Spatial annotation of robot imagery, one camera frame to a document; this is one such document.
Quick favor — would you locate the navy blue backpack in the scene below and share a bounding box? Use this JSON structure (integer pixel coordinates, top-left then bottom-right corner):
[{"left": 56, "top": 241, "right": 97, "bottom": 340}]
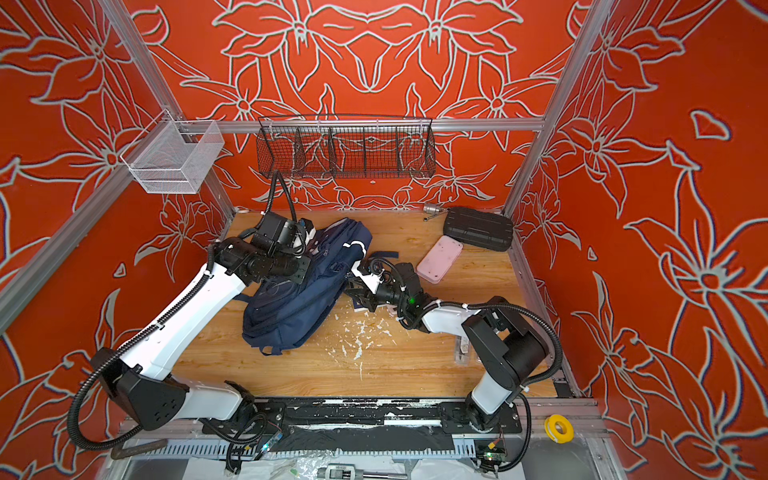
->
[{"left": 237, "top": 218, "right": 373, "bottom": 356}]

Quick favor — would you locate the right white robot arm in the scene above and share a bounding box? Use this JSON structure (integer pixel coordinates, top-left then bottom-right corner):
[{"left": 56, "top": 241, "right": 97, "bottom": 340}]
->
[{"left": 346, "top": 258, "right": 564, "bottom": 433}]

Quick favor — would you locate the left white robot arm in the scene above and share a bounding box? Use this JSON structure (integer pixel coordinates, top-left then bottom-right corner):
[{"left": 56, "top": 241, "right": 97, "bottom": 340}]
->
[{"left": 67, "top": 237, "right": 310, "bottom": 451}]

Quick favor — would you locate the pink pencil case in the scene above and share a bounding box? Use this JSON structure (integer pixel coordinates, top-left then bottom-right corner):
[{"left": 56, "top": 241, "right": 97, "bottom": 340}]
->
[{"left": 415, "top": 235, "right": 464, "bottom": 284}]

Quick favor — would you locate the silver metal socket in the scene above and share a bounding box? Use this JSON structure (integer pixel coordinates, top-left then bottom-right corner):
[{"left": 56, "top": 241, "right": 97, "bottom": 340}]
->
[{"left": 423, "top": 204, "right": 444, "bottom": 214}]

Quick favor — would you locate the black hard plastic case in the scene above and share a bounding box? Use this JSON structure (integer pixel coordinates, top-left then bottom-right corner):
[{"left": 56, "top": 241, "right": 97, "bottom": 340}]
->
[{"left": 443, "top": 207, "right": 514, "bottom": 252}]

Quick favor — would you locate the yellow tape roll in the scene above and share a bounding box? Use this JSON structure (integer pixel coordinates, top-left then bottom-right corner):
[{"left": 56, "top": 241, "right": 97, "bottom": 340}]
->
[{"left": 544, "top": 414, "right": 575, "bottom": 444}]

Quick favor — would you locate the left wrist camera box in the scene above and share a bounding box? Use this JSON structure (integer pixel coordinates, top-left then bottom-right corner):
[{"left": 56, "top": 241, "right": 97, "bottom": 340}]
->
[{"left": 250, "top": 212, "right": 316, "bottom": 256}]

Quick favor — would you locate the white wire wall basket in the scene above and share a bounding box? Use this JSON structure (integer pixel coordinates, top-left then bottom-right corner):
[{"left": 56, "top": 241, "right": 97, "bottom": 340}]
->
[{"left": 118, "top": 109, "right": 224, "bottom": 195}]

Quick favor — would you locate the black wire wall basket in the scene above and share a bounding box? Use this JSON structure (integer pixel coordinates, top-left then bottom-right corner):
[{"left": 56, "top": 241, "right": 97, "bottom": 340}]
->
[{"left": 256, "top": 115, "right": 437, "bottom": 180}]

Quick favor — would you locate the rusty metal bracket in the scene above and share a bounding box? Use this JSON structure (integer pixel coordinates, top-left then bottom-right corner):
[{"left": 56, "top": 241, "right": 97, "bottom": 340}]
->
[{"left": 110, "top": 439, "right": 168, "bottom": 460}]

